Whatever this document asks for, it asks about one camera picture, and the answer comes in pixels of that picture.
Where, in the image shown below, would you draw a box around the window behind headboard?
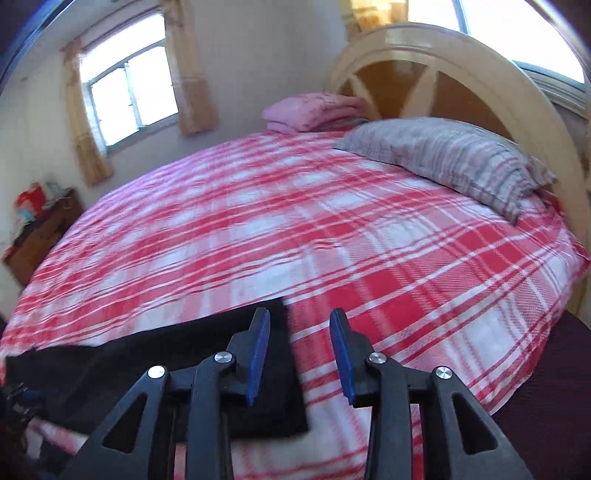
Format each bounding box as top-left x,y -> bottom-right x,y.
406,0 -> 587,86

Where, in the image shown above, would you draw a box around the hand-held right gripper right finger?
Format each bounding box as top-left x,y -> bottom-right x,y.
329,308 -> 527,480

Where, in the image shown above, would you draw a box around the red gift bag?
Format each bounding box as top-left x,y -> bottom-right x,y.
16,182 -> 47,214

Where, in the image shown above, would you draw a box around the folded pink blanket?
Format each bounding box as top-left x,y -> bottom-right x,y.
262,92 -> 370,134

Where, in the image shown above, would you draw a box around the black pants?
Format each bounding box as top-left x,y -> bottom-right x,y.
4,298 -> 309,444

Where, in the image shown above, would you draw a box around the grey striped pillow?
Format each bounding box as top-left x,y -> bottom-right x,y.
332,117 -> 557,225

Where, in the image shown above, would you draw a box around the beige curtain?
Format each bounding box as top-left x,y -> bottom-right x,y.
62,41 -> 114,186
159,0 -> 219,136

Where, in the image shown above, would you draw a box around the red plaid bed sheet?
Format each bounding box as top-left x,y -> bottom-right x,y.
0,127 -> 585,480

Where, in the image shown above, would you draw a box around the window with metal frame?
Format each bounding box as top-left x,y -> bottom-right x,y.
78,39 -> 181,148

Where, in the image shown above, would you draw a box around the cream wooden headboard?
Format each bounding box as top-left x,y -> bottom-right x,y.
328,21 -> 591,319

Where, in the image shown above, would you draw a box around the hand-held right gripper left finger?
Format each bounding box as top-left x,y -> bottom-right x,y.
69,307 -> 273,480

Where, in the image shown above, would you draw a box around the brown wooden dresser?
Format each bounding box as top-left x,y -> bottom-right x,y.
2,187 -> 84,287

